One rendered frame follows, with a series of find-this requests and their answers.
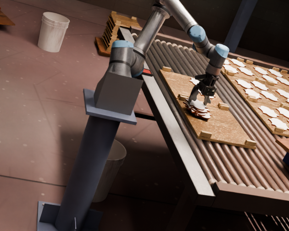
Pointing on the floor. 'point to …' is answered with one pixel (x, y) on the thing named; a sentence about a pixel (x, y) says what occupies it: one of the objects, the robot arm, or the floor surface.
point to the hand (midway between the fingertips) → (196, 103)
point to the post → (239, 24)
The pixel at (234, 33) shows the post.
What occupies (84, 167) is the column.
